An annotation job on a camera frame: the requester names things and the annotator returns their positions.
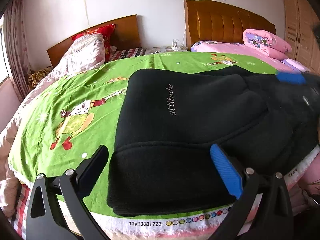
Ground red pillow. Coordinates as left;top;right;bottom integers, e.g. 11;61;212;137
72;23;117;63

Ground large brown wooden headboard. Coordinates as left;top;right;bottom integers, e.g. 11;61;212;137
184;0;276;49

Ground black pants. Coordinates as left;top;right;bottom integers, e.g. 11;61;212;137
107;66;319;217

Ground pink bed sheet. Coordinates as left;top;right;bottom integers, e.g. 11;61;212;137
191;41;319;215

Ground purple pillow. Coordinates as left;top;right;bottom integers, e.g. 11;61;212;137
281;59;310;73

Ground green cartoon bed sheet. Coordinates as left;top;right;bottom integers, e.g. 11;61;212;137
7;51;320;238

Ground rolled pink quilt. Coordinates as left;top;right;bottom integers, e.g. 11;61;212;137
242;29;292;61

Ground pink floral quilt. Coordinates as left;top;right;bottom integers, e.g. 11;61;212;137
1;34;105;217

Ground brown tiger pattern blanket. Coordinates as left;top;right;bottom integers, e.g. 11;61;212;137
28;66;53;92

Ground pink floral curtain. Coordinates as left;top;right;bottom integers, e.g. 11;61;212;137
3;0;31;101

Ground small brown wooden headboard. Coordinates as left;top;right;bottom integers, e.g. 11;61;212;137
47;15;141;67

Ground bedside table with patterned cloth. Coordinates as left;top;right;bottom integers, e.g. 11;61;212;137
144;46;187;55

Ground white power strip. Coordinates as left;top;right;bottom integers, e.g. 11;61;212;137
171;38;188;51

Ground red checkered bed sheet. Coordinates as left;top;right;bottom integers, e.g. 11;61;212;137
109;47;145;62

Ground light wooden wardrobe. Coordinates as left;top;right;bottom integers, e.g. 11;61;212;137
284;0;319;74

